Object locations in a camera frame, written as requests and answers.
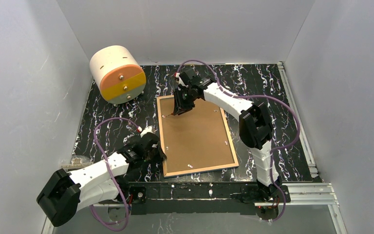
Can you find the small clear plastic piece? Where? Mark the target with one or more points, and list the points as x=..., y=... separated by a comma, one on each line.
x=77, y=162

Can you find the black front mounting rail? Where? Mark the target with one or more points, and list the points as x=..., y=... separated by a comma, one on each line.
x=246, y=198

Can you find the white cylindrical drawer box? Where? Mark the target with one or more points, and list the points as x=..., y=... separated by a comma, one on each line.
x=117, y=74

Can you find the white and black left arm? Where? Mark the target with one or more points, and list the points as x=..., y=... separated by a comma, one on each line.
x=65, y=193

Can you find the blue wooden picture frame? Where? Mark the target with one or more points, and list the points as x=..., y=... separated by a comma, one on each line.
x=167, y=161

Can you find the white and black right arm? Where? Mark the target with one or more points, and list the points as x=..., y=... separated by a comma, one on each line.
x=255, y=125

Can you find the brown frame backing board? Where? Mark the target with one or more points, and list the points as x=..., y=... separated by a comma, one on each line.
x=193, y=135

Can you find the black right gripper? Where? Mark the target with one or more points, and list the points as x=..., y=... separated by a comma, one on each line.
x=182, y=98

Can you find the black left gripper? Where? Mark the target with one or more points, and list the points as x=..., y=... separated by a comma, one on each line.
x=154, y=152

